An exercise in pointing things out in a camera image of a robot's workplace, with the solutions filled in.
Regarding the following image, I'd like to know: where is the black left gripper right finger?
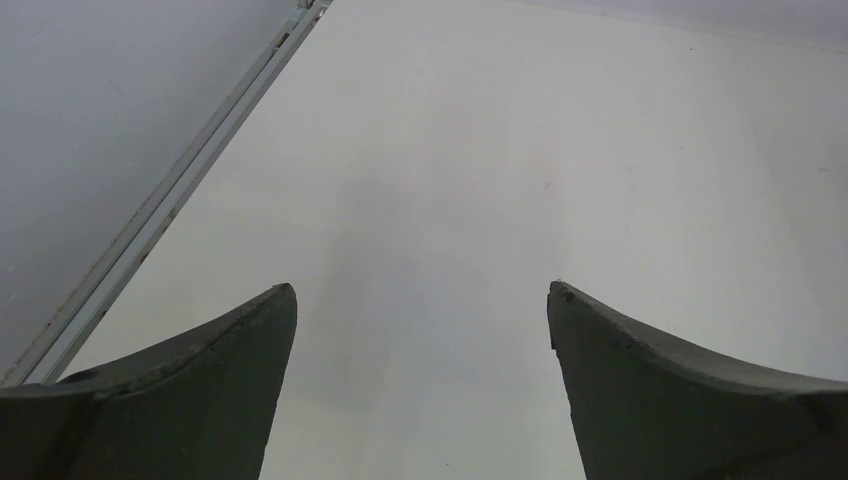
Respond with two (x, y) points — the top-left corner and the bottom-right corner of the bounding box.
(547, 281), (847, 479)

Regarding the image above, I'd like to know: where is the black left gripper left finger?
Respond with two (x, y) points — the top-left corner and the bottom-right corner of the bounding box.
(1, 284), (297, 479)

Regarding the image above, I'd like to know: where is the aluminium table edge rail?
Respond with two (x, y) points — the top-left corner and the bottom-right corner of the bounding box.
(1, 1), (327, 388)

